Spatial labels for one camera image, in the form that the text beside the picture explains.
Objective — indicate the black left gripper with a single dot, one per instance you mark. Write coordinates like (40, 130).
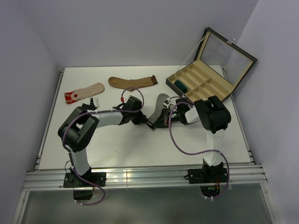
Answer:
(142, 119)

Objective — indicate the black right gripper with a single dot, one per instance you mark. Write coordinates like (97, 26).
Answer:
(162, 122)

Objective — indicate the grey striped sock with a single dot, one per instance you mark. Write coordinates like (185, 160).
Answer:
(161, 103)

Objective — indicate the brown long sock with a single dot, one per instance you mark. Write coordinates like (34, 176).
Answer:
(131, 84)

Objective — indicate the green christmas bear sock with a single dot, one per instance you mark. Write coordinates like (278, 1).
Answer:
(180, 86)

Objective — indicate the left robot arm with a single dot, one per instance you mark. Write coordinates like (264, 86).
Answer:
(78, 129)

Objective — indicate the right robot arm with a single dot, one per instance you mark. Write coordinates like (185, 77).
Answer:
(212, 114)

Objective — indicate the black white striped sock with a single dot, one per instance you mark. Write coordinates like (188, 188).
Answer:
(90, 104)

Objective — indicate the beige red reindeer sock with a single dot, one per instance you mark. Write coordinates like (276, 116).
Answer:
(80, 94)

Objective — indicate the black compartment organizer box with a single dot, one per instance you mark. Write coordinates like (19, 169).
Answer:
(218, 68)

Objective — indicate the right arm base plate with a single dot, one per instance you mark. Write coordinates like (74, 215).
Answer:
(195, 176)

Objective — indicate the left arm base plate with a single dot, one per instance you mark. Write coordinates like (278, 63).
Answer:
(92, 179)

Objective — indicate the aluminium frame rail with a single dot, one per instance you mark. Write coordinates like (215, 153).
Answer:
(146, 177)

